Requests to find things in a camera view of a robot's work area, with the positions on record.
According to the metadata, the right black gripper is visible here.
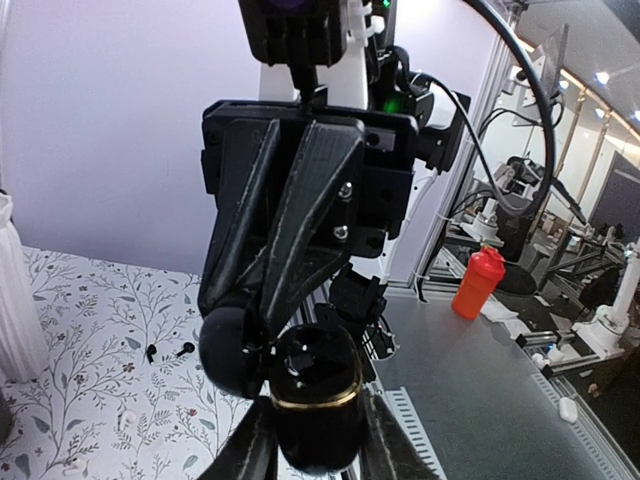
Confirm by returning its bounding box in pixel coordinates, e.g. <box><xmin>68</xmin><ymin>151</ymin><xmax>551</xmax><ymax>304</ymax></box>
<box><xmin>198</xmin><ymin>100</ymin><xmax>418</xmax><ymax>341</ymax></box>

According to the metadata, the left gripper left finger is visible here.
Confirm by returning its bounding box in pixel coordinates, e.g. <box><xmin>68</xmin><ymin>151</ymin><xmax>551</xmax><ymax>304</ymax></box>
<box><xmin>198</xmin><ymin>399</ymin><xmax>278</xmax><ymax>480</ymax></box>

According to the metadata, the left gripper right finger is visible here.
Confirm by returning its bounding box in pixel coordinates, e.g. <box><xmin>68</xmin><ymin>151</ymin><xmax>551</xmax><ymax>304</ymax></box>
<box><xmin>360</xmin><ymin>390</ymin><xmax>439</xmax><ymax>480</ymax></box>

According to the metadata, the black earbud charging case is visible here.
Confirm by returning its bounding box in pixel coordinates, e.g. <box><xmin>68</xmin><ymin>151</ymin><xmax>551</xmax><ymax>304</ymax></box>
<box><xmin>199</xmin><ymin>306</ymin><xmax>364</xmax><ymax>476</ymax></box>

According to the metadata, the black stem earbud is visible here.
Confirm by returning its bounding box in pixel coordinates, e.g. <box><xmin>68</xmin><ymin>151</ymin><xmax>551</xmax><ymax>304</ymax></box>
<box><xmin>176</xmin><ymin>342</ymin><xmax>195</xmax><ymax>358</ymax></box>
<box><xmin>145</xmin><ymin>344</ymin><xmax>157</xmax><ymax>364</ymax></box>

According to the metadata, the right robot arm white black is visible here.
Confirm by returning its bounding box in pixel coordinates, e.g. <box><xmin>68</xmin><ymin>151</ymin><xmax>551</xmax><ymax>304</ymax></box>
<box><xmin>198</xmin><ymin>47</ymin><xmax>469</xmax><ymax>342</ymax></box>

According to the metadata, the white earbud on mat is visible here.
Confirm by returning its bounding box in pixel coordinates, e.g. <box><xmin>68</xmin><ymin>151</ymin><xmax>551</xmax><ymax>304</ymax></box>
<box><xmin>118</xmin><ymin>409</ymin><xmax>137</xmax><ymax>431</ymax></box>

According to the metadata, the floral patterned table mat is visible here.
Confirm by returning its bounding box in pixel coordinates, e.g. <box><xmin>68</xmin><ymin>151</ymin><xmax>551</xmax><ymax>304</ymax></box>
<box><xmin>1</xmin><ymin>248</ymin><xmax>248</xmax><ymax>479</ymax></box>

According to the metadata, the white earbud near edge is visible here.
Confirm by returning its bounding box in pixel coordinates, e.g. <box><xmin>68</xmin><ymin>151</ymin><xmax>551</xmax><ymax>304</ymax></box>
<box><xmin>62</xmin><ymin>456</ymin><xmax>88</xmax><ymax>477</ymax></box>

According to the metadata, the orange plastic bottle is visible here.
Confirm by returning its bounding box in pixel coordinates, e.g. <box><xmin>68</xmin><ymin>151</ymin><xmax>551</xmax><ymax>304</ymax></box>
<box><xmin>452</xmin><ymin>244</ymin><xmax>506</xmax><ymax>320</ymax></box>

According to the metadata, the white ribbed vase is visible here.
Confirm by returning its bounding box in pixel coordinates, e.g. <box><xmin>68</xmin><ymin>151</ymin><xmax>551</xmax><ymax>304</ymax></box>
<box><xmin>1</xmin><ymin>191</ymin><xmax>49</xmax><ymax>383</ymax></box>

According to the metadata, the front aluminium rail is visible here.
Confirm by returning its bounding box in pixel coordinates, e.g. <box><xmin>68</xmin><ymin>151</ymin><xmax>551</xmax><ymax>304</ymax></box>
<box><xmin>356</xmin><ymin>387</ymin><xmax>446</xmax><ymax>479</ymax></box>

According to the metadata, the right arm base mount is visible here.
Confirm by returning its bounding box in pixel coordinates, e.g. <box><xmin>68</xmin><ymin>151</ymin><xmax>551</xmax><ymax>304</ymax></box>
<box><xmin>314</xmin><ymin>263</ymin><xmax>398</xmax><ymax>383</ymax></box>

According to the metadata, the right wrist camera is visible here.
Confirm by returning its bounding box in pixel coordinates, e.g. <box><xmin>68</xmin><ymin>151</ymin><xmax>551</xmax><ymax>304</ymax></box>
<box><xmin>239</xmin><ymin>0</ymin><xmax>348</xmax><ymax>67</ymax></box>

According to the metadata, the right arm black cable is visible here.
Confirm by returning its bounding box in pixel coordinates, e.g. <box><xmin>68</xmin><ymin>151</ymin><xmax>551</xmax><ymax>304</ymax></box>
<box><xmin>429</xmin><ymin>0</ymin><xmax>559</xmax><ymax>214</ymax></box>

